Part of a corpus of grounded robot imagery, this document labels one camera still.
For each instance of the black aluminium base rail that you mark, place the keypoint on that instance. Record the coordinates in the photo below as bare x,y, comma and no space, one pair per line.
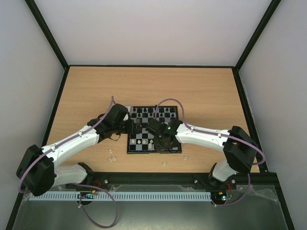
195,180

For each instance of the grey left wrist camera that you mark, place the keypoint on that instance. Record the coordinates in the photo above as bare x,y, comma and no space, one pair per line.
129,112

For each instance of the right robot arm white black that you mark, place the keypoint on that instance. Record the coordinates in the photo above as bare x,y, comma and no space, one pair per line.
238,147

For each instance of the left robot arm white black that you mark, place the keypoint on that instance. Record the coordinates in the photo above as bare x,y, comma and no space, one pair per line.
41,167

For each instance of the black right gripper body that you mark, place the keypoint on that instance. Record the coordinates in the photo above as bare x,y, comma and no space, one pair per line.
166,142

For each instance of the white pawn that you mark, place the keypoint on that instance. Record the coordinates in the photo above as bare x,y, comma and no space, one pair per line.
150,145

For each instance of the white piece pair front left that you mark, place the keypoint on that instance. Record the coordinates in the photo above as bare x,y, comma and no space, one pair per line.
111,159

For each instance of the white cable duct strip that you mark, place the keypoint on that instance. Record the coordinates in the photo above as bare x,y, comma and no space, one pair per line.
124,196

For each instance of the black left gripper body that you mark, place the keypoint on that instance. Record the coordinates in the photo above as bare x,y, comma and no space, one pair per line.
136,131

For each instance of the black white chessboard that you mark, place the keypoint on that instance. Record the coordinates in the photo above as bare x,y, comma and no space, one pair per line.
143,148

